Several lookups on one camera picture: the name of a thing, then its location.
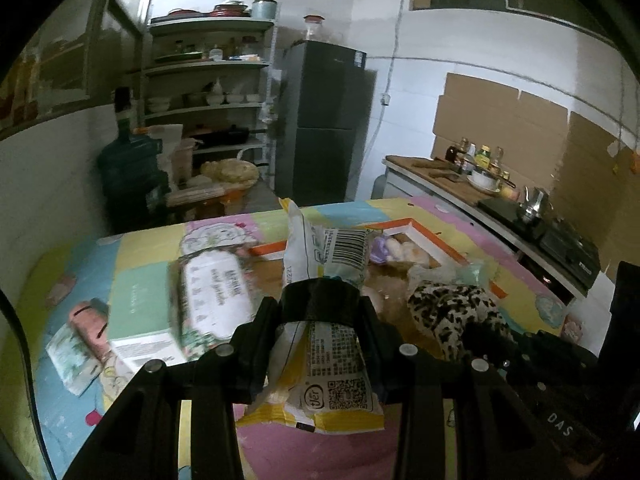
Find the white metal shelf rack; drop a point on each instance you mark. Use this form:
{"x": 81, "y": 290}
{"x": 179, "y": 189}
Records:
{"x": 210, "y": 66}

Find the crumpled clear plastic bag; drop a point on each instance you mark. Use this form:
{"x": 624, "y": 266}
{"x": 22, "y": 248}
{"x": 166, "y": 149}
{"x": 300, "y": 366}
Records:
{"x": 465, "y": 272}

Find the steel kettle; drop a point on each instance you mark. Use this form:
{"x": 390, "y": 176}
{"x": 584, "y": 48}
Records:
{"x": 532, "y": 205}

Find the black induction cooker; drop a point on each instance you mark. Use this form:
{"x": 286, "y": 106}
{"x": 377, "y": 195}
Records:
{"x": 505, "y": 212}

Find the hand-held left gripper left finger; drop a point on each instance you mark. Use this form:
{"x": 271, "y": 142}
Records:
{"x": 255, "y": 350}

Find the pink pouch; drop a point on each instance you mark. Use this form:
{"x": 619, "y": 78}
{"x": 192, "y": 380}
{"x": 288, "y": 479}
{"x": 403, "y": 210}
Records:
{"x": 87, "y": 320}

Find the dark grey refrigerator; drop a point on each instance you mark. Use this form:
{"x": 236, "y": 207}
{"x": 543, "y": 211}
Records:
{"x": 325, "y": 120}

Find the rolled bamboo mat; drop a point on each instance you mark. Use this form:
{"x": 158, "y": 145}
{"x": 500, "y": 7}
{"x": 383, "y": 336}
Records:
{"x": 195, "y": 195}

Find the beige plastic container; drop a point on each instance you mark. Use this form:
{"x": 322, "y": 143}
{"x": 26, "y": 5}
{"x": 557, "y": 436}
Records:
{"x": 182, "y": 160}

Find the white wet wipes pack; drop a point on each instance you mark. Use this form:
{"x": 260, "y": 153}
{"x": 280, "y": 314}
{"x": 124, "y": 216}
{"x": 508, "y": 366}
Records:
{"x": 215, "y": 295}

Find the cardboard wall sheets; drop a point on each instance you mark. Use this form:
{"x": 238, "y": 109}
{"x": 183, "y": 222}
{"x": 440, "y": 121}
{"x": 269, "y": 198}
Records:
{"x": 500, "y": 110}

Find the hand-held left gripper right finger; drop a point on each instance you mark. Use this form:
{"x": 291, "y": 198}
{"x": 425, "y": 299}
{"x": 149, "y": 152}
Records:
{"x": 380, "y": 355}

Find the black water pump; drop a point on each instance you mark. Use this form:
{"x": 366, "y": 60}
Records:
{"x": 123, "y": 107}

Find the green patterned tissue pack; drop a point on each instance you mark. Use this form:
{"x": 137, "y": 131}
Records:
{"x": 72, "y": 365}

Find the light blue pot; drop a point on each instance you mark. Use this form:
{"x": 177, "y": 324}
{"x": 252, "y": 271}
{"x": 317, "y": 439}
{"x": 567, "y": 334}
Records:
{"x": 264, "y": 7}

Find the colourful cartoon play mat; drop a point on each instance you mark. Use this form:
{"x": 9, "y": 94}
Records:
{"x": 310, "y": 452}

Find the yellow and white snack bag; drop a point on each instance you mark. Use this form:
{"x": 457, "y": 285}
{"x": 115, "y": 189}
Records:
{"x": 330, "y": 365}

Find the white bowl on plate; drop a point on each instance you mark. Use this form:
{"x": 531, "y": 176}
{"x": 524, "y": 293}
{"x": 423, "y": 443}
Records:
{"x": 482, "y": 180}

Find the green water jug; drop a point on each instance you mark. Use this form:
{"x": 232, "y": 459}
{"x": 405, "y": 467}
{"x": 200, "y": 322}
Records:
{"x": 130, "y": 170}

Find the red dish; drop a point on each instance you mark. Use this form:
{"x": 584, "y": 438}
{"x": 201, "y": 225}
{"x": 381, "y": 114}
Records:
{"x": 230, "y": 11}

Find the clear jar with red lid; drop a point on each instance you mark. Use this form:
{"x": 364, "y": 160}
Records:
{"x": 314, "y": 30}

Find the black gas stove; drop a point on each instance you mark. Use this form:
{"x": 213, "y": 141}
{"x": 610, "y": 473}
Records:
{"x": 570, "y": 252}

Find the black pan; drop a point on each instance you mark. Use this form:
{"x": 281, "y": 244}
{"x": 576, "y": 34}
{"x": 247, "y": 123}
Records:
{"x": 225, "y": 136}

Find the cluster of condiment bottles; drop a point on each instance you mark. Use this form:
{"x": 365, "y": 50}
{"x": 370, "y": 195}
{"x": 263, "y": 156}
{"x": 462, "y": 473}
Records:
{"x": 477, "y": 157}

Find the beige teddy bear pink dress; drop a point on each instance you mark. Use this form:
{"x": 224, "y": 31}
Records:
{"x": 412, "y": 254}

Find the spotted print soft cloth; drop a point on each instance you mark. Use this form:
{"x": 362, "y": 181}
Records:
{"x": 450, "y": 310}

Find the white and green carton box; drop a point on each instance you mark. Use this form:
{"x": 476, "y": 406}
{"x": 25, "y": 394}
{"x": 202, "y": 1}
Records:
{"x": 140, "y": 305}

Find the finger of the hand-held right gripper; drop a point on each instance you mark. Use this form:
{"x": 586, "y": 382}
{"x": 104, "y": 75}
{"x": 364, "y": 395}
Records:
{"x": 485, "y": 340}

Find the kitchen cleaver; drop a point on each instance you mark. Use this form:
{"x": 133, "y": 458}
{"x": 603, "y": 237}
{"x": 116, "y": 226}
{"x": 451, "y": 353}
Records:
{"x": 445, "y": 176}

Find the yellow plastic bag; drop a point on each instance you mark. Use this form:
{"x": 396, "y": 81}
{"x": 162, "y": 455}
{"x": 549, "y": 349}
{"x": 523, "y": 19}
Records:
{"x": 230, "y": 172}

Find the white plastic bag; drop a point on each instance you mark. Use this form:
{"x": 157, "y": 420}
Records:
{"x": 167, "y": 137}

